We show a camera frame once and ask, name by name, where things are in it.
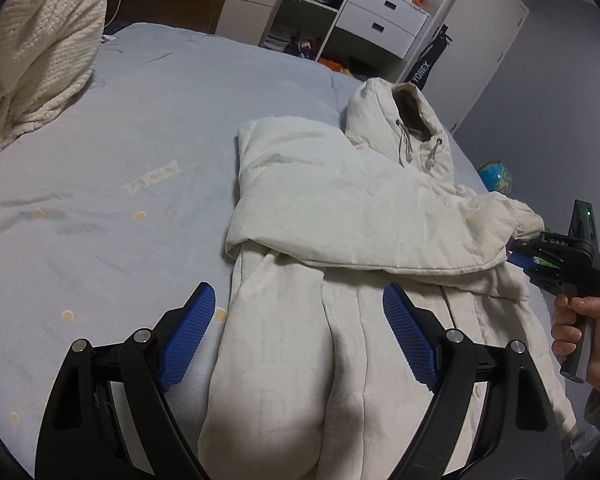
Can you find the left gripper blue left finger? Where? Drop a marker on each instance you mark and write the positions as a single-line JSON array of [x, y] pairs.
[[81, 436]]

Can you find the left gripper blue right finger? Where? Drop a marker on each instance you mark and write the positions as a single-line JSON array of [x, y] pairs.
[[517, 435]]

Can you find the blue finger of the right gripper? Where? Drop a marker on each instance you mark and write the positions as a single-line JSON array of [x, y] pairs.
[[523, 253]]

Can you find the white hooded puffer jacket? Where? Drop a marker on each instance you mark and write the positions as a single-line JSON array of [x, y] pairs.
[[310, 382]]

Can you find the person's right hand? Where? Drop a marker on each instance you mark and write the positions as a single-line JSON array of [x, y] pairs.
[[566, 335]]

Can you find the blue globe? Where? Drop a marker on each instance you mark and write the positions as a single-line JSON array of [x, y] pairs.
[[496, 177]]

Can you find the black Yonex racket bag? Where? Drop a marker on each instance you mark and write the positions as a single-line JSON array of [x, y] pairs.
[[423, 66]]

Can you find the white door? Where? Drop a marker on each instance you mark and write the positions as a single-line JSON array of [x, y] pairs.
[[481, 33]]

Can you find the orange yellow toy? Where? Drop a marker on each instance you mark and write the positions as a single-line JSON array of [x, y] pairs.
[[335, 67]]

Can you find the white drawer shelf unit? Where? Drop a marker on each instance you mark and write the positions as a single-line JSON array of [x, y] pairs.
[[390, 25]]

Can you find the cream waffle blanket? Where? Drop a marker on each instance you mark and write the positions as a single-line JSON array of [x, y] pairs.
[[47, 54]]

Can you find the dark wooden headboard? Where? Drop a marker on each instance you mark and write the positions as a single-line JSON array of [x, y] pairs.
[[196, 15]]

